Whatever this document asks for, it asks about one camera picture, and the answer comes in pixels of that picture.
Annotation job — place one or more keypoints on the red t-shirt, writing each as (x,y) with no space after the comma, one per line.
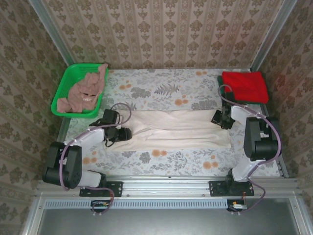
(244,85)

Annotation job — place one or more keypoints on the cream t-shirt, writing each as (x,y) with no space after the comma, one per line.
(176,132)

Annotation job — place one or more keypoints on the green plastic basket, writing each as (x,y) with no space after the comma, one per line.
(63,83)

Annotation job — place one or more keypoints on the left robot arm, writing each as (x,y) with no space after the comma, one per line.
(73,166)

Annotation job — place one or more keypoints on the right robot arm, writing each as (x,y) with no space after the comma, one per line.
(264,147)

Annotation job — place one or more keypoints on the pink-brown t-shirt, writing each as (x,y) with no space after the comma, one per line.
(85,93)

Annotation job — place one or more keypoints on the floral tablecloth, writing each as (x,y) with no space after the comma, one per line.
(171,161)

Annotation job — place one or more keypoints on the grey metal sheet panel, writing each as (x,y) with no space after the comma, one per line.
(159,222)

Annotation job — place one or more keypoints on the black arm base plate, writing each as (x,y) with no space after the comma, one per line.
(216,188)
(115,188)

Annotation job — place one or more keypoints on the aluminium mounting rail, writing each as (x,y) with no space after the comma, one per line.
(166,186)

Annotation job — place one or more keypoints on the aluminium frame post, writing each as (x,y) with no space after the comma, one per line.
(271,36)
(56,39)

